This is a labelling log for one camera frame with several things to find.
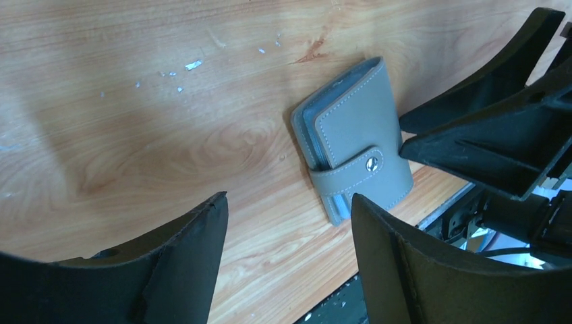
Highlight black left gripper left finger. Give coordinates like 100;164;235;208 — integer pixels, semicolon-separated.
1;192;229;323

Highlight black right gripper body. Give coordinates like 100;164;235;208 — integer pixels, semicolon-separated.
476;22;572;269

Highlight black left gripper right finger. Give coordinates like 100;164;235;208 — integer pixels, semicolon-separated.
351;194;571;323

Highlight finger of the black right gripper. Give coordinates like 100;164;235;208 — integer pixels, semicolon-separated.
400;60;571;200
399;7;565;134

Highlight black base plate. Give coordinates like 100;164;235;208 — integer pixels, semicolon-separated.
304;181;572;324

